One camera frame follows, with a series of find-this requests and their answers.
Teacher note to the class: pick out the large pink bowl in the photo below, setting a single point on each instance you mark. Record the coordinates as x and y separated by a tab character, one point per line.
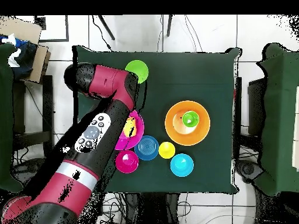
140	133

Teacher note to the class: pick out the ridged yellow cup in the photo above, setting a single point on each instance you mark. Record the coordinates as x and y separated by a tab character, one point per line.
129	127

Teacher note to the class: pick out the ridged green cup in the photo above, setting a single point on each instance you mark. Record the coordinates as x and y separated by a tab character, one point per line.
190	119

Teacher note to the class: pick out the large orange bowl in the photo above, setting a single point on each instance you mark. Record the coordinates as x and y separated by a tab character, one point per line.
201	135

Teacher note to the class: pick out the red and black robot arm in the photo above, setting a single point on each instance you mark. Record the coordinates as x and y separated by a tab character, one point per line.
105	81

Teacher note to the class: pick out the dark blue bowl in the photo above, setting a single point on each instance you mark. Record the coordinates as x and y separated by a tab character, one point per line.
146	148

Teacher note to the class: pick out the smooth yellow cup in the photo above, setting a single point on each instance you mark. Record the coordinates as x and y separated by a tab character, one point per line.
166	150

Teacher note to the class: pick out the small red bowl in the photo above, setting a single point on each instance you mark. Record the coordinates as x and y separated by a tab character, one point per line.
127	163

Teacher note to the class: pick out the small light blue bowl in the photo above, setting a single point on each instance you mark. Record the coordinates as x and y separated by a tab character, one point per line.
182	165

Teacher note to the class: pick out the small green bowl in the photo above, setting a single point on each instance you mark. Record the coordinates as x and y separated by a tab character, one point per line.
140	70

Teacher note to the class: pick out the dark green tablecloth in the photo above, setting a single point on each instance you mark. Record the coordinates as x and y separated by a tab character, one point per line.
210	70
278	116
5	116

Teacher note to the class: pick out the black tripod leg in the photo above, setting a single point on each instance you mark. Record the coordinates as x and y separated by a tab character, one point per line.
169	25
106	27

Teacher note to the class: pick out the black stool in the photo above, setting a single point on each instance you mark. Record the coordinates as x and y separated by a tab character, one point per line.
48	105

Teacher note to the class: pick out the black cabinet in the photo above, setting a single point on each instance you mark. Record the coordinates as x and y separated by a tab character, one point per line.
255	105

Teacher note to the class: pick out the blue and black bag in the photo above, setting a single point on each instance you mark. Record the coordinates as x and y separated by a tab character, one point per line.
25	60

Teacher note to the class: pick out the cardboard box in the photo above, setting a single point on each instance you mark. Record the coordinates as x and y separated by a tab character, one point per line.
23	28

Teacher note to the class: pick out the black frame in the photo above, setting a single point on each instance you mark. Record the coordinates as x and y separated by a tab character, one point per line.
67	28

